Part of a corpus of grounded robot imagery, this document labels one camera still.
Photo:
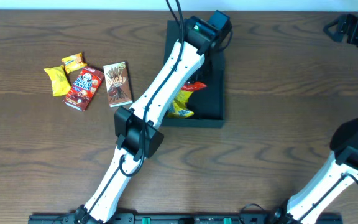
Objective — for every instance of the black storage box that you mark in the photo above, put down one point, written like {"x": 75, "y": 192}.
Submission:
{"x": 207, "y": 104}

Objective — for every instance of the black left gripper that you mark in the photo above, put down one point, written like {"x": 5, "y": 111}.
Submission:
{"x": 208, "y": 73}

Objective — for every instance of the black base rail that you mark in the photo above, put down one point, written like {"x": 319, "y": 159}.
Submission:
{"x": 129, "y": 218}

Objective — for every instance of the brown Pocky box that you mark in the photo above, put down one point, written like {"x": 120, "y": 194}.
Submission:
{"x": 118, "y": 84}

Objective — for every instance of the yellow snack packet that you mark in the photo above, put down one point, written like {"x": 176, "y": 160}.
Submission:
{"x": 59, "y": 81}

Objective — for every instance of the small orange-yellow snack packet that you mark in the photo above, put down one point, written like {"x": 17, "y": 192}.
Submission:
{"x": 73, "y": 62}

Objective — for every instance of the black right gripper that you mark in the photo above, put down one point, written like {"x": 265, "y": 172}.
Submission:
{"x": 355, "y": 37}

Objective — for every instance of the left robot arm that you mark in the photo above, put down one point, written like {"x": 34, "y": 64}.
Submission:
{"x": 136, "y": 128}

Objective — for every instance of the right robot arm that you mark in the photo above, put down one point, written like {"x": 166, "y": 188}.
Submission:
{"x": 341, "y": 168}

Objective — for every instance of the large yellow snack bag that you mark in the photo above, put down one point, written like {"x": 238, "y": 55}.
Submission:
{"x": 178, "y": 108}

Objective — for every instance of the red Hello Panda box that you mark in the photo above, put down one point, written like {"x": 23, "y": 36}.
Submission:
{"x": 84, "y": 88}

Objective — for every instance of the red Hacks candy bag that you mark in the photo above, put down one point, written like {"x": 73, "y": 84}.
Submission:
{"x": 194, "y": 86}

